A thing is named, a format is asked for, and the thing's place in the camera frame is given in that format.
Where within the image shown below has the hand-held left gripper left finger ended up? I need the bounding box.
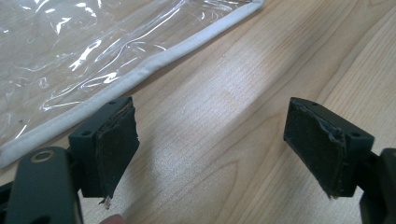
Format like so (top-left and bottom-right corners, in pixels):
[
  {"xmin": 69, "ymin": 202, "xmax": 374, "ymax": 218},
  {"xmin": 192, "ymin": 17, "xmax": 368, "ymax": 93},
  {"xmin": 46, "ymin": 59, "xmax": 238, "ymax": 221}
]
[{"xmin": 67, "ymin": 95, "xmax": 141, "ymax": 210}]

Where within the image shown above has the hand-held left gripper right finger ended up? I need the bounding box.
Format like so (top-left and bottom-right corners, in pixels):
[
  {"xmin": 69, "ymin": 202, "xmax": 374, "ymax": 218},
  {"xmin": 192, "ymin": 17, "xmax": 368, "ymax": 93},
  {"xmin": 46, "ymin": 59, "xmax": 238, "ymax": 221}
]
[{"xmin": 283, "ymin": 96, "xmax": 375, "ymax": 200}]

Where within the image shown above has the clear plastic bag white trim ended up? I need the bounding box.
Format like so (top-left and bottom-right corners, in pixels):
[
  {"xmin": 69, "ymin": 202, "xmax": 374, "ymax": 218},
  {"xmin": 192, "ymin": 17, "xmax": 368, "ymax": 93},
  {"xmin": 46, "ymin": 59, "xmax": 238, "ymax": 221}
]
[{"xmin": 0, "ymin": 0, "xmax": 266, "ymax": 170}]

